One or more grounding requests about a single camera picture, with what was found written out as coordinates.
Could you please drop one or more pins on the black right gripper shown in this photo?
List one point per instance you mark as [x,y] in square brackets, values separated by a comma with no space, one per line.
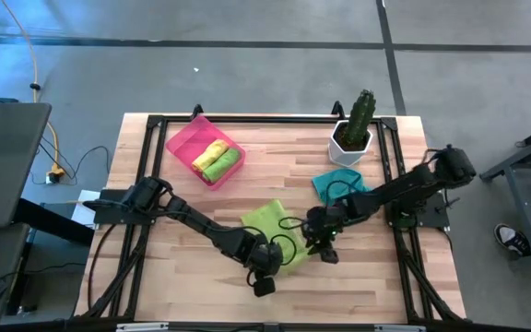
[321,226]

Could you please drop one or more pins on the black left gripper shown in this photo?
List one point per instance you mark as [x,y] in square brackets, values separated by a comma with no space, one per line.
[265,263]

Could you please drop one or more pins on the green microfiber towel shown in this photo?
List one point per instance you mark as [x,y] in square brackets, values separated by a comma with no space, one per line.
[221,166]
[270,221]

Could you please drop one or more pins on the teal microfiber towel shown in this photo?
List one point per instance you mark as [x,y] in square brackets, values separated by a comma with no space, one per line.
[334,180]

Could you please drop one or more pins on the yellow microfiber towel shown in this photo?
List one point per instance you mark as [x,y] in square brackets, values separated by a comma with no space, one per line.
[210,155]

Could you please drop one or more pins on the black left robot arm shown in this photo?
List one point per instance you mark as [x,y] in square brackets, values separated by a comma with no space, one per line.
[201,226]

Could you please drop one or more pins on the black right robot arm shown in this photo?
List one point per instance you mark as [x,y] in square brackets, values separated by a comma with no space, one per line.
[399,189]

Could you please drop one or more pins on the pink plastic basket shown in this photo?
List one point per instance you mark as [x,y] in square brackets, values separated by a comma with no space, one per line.
[201,147]

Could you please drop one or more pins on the white plant pot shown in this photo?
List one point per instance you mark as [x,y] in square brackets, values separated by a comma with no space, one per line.
[339,154]

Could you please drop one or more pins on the dark green cactus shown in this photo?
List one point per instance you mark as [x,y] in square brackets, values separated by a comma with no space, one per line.
[360,115]

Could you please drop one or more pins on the white paper sheet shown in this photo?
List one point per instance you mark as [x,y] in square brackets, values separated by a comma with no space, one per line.
[83,212]

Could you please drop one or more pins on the person's foot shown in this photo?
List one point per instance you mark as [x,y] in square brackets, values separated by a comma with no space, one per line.
[513,240]

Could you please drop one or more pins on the grey metal stand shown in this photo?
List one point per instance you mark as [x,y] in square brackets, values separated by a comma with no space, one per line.
[523,216]

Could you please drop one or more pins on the yellow power plug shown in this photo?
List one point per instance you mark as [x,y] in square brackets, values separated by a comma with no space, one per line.
[55,175]

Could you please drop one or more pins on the black metal table frame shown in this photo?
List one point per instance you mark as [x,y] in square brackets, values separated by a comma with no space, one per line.
[270,119]

